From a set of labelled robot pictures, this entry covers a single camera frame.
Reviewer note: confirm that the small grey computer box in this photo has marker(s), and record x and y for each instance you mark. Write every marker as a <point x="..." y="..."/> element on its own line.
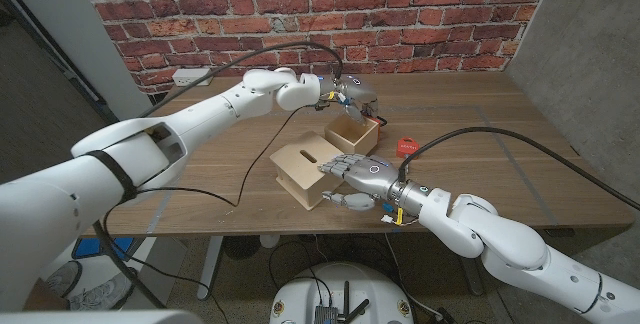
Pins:
<point x="326" y="315"/>

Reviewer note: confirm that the red brick printed backdrop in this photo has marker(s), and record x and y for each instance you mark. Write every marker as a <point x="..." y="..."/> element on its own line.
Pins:
<point x="400" y="14"/>

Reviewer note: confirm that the grey table leg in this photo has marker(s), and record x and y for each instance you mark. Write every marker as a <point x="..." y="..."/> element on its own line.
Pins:
<point x="472" y="279"/>

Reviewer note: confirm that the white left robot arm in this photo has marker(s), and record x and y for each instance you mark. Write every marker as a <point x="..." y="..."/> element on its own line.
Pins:
<point x="210" y="114"/>

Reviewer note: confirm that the person with grey sneakers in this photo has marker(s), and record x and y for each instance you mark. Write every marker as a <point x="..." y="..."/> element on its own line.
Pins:
<point x="100" y="294"/>

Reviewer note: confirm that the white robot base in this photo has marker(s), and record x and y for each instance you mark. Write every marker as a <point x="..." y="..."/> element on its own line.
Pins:
<point x="360" y="289"/>

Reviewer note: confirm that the wooden box with slot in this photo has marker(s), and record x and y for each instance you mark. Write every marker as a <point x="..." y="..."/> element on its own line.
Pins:
<point x="297" y="176"/>

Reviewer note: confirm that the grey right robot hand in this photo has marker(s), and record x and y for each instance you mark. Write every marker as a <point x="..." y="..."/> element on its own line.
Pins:
<point x="372" y="174"/>

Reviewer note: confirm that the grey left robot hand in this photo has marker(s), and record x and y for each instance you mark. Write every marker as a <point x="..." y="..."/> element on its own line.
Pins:
<point x="360" y="89"/>

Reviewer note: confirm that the white power outlet strip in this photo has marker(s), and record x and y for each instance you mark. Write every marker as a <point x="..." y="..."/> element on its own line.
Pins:
<point x="182" y="75"/>

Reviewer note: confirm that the blue foot pedal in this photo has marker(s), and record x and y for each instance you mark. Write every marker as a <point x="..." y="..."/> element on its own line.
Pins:
<point x="120" y="246"/>
<point x="87" y="249"/>

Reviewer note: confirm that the white round table foot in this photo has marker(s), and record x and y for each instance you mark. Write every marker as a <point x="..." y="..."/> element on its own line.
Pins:
<point x="270" y="240"/>

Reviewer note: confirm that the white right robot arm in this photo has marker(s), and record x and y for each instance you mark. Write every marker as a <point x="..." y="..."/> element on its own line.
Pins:
<point x="500" y="241"/>

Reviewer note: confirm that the white table leg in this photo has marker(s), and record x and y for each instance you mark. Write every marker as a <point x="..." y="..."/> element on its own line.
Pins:
<point x="210" y="264"/>

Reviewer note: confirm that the red block with metal pin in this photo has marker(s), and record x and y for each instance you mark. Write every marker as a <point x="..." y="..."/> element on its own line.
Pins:
<point x="404" y="145"/>

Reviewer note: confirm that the dark round floor object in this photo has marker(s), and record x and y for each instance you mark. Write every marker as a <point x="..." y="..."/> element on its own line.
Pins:
<point x="240" y="248"/>

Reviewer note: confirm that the wooden drawer with red front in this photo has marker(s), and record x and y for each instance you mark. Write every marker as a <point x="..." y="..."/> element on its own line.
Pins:
<point x="350" y="136"/>

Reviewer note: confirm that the white robot torso edge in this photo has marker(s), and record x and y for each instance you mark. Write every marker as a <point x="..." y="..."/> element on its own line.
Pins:
<point x="100" y="318"/>

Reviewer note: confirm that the black floor plug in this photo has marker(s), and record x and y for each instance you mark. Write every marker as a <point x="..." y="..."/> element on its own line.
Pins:
<point x="445" y="316"/>

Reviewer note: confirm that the straight black antenna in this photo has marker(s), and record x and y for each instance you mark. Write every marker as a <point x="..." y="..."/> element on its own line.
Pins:
<point x="346" y="299"/>

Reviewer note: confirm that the tilted black antenna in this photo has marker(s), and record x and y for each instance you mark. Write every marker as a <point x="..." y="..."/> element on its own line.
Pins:
<point x="360" y="309"/>

